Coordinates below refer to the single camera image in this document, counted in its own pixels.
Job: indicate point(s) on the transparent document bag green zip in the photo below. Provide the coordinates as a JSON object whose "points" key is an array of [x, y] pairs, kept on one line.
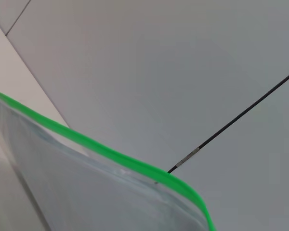
{"points": [[86, 187]]}

